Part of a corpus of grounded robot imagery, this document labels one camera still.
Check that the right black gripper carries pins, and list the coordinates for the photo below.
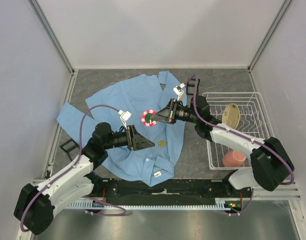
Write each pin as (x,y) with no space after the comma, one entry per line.
(168,113)

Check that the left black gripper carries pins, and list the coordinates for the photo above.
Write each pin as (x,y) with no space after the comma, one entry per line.
(136,141)

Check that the pink flower plush brooch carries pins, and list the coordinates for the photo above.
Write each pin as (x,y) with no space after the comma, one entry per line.
(146,118)

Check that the light blue shirt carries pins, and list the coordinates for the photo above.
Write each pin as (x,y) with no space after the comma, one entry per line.
(152,165)

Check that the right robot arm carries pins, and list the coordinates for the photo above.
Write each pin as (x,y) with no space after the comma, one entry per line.
(270,163)

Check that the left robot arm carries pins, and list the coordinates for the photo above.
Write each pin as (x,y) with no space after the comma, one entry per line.
(37,205)

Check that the gold metal brooch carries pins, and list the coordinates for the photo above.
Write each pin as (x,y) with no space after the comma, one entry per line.
(162,143)

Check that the beige ceramic plate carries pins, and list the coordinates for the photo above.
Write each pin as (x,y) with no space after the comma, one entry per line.
(231,116)

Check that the pink ceramic cup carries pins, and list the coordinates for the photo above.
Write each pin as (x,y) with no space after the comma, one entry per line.
(233,159)

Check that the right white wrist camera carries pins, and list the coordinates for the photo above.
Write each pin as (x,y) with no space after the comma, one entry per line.
(179,90)

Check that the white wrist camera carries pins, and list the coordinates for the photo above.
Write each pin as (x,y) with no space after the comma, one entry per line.
(179,90)
(124,116)

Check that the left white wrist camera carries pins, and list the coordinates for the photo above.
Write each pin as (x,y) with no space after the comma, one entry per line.
(124,116)

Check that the black plastic frame back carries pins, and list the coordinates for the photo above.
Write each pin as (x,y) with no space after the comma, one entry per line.
(192,86)

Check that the black plastic frame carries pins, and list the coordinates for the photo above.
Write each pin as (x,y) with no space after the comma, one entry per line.
(192,86)
(69,146)

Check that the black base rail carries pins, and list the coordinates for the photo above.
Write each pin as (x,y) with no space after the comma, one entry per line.
(170,192)

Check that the black plastic frame left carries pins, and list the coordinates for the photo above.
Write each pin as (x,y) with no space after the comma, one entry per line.
(69,146)

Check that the white slotted cable duct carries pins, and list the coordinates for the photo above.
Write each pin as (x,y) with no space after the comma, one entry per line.
(219,205)

